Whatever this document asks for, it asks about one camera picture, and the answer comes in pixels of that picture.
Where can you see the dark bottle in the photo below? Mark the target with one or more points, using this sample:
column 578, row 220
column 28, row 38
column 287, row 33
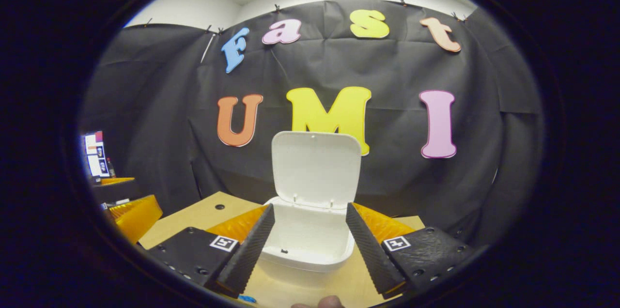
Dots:
column 111, row 168

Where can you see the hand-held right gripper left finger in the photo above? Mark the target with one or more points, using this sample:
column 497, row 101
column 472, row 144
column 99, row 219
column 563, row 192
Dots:
column 252, row 250

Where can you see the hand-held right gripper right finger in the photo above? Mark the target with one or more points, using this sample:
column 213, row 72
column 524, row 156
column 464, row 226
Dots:
column 368, row 250

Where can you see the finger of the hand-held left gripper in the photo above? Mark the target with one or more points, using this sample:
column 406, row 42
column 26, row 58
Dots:
column 114, row 192
column 138, row 216

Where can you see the white desktop garbage bin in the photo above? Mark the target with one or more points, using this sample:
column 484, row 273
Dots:
column 315, row 167

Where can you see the blue paper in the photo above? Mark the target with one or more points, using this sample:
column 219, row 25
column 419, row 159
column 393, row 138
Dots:
column 248, row 299

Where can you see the black backdrop cloth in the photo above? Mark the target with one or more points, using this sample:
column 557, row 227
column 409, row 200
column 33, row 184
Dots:
column 387, row 80

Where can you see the wall poster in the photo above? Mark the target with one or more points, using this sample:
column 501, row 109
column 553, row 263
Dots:
column 94, row 153

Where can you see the wooden desktop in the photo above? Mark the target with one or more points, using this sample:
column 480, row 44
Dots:
column 193, row 216

